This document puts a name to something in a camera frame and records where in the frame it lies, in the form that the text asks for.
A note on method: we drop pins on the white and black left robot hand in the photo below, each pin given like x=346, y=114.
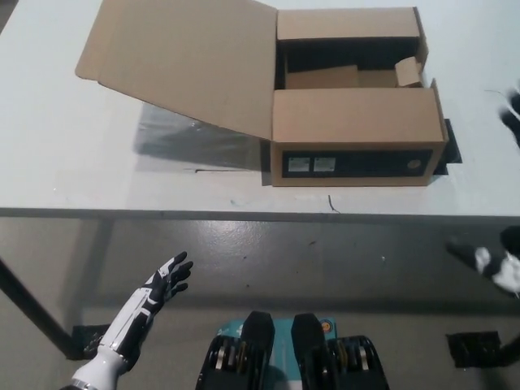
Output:
x=138, y=308

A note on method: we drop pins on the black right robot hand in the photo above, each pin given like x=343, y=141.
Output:
x=489, y=262

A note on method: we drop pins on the brown cardboard storage box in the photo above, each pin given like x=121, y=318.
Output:
x=357, y=118

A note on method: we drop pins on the black and teal robot torso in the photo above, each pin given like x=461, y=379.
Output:
x=291, y=353

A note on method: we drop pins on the black metal table leg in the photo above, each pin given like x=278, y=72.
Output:
x=36, y=306

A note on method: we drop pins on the transparent plastic sheet with paper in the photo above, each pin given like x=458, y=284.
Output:
x=195, y=138

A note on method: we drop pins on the small cardboard insert block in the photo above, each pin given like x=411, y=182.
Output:
x=408, y=73

